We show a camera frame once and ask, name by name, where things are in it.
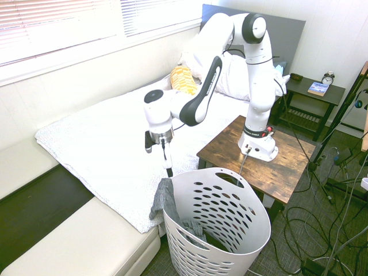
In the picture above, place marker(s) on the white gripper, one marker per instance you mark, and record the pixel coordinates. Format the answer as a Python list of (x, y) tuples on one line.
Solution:
[(167, 156)]

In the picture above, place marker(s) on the grey knit garment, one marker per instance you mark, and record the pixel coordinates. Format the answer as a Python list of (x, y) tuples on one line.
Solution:
[(164, 198)]

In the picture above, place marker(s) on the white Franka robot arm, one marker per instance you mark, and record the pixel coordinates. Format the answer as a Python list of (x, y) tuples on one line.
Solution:
[(258, 86)]

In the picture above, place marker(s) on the white perforated laundry basket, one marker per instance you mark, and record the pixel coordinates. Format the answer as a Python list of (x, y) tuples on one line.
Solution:
[(201, 175)]

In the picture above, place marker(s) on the white circle-patterned bedspread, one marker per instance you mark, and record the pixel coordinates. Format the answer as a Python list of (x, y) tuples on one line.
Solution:
[(100, 138)]

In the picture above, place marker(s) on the yellow white patterned pillow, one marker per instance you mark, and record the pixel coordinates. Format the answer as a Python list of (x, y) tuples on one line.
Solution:
[(181, 79)]

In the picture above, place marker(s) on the rustic wooden side table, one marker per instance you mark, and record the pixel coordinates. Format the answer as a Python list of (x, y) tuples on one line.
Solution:
[(273, 172)]

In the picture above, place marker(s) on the cream bench cushion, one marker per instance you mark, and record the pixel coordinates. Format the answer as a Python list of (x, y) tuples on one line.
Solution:
[(72, 247), (26, 164)]

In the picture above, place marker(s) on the dark brown bench board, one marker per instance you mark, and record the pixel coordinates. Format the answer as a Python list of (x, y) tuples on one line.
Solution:
[(43, 207)]

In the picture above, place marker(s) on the grey tissue box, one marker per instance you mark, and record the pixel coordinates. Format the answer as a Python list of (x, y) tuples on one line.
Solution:
[(280, 67)]

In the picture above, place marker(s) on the small dark box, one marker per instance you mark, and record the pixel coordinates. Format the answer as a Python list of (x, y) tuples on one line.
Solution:
[(296, 77)]

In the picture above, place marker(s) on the narrow white window blind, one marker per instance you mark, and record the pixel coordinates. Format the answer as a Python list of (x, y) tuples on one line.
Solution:
[(161, 14)]

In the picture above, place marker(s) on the blue cover book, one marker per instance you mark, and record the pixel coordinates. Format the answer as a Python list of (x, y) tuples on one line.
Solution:
[(318, 89)]

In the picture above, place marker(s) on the black floor box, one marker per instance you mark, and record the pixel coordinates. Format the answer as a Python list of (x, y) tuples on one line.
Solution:
[(314, 266)]

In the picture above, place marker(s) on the black power adapter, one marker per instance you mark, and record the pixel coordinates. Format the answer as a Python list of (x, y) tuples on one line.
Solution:
[(343, 156)]

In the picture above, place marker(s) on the black stand base bar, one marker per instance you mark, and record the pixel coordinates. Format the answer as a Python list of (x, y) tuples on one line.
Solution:
[(345, 188)]

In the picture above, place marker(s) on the black nightstand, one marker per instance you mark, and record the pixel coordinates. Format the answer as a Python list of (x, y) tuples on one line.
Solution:
[(330, 92)]

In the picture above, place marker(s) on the dark grey headboard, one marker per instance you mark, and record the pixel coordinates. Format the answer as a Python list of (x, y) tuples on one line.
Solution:
[(287, 34)]

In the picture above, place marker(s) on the black twin-bell alarm clock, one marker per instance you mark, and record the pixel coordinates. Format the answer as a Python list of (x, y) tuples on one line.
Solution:
[(328, 79)]

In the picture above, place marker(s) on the wide white window blind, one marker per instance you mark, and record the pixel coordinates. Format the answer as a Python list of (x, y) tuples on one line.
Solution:
[(57, 23)]

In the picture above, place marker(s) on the white plastic object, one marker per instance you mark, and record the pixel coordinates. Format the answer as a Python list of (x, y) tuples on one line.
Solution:
[(365, 184)]

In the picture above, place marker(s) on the teal round gadget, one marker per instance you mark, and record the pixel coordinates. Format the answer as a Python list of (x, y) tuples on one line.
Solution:
[(358, 104)]

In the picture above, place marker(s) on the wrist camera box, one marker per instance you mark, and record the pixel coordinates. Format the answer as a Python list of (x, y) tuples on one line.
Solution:
[(148, 142)]

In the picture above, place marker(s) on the black camera tripod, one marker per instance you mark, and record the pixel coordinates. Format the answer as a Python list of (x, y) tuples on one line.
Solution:
[(348, 99)]

